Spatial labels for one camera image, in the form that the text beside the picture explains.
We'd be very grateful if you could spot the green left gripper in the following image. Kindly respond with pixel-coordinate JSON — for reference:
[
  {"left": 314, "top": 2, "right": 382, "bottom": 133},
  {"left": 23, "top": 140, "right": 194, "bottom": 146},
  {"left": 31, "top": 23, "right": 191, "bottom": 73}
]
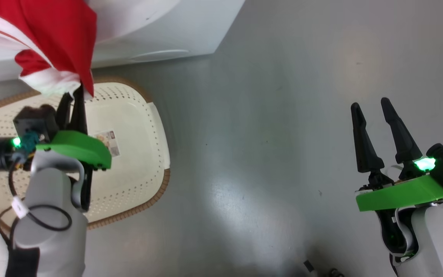
[{"left": 36, "top": 85, "right": 112, "bottom": 212}]

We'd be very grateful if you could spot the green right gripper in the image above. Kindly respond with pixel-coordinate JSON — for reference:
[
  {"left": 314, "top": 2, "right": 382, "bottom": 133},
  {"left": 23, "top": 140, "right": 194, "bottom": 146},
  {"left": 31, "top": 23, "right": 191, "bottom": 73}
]
[{"left": 350, "top": 97, "right": 443, "bottom": 212}]

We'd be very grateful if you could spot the red and white garment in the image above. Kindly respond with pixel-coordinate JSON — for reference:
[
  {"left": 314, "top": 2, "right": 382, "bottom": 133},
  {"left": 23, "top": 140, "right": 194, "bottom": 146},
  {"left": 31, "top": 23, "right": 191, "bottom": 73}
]
[{"left": 0, "top": 0, "right": 98, "bottom": 97}]

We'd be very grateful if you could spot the basket product label sticker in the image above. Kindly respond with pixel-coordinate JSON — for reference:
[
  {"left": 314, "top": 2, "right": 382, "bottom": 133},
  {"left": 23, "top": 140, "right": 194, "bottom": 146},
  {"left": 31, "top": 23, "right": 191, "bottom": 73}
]
[{"left": 94, "top": 130, "right": 121, "bottom": 158}]

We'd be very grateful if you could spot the cream perforated laundry basket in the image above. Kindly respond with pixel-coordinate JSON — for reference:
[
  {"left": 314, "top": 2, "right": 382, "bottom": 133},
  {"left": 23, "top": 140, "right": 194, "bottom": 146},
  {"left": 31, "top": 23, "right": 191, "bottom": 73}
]
[{"left": 0, "top": 77, "right": 171, "bottom": 230}]

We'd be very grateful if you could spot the white front-load washing machine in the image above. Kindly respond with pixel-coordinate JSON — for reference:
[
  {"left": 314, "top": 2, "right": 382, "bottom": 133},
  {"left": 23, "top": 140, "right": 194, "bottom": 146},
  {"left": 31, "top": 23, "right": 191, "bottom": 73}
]
[{"left": 0, "top": 0, "right": 246, "bottom": 86}]

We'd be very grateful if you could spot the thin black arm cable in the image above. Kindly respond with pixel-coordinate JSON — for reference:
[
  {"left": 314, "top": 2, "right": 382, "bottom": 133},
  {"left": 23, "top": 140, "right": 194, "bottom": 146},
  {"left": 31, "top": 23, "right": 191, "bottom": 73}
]
[{"left": 0, "top": 162, "right": 73, "bottom": 247}]

